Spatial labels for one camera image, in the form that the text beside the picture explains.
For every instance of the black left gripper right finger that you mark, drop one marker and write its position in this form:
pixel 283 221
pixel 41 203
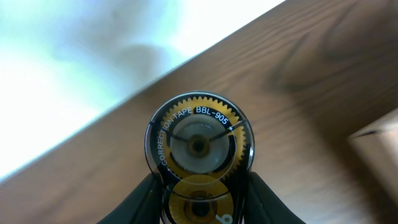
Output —
pixel 262 206

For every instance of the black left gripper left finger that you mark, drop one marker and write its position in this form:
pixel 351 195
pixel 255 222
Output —
pixel 142 206

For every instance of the correction tape dispenser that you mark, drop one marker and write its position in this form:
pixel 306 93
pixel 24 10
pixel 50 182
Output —
pixel 200 147

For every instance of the brown cardboard box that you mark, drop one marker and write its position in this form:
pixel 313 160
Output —
pixel 376 144

